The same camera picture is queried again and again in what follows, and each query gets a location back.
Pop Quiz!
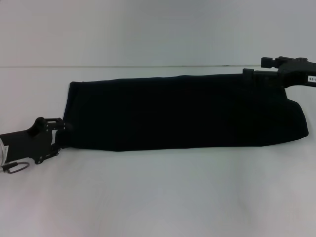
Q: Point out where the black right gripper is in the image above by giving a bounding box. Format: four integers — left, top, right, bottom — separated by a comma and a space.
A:
242, 56, 316, 89

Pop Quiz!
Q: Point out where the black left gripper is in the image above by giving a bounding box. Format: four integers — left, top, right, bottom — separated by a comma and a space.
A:
0, 117, 74, 165

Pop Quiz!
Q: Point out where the black T-shirt with FREE print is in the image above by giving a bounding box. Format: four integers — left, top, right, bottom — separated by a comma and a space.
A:
58, 73, 310, 152

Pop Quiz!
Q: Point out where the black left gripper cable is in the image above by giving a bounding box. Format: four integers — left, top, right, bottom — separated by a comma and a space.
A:
0, 161, 31, 176

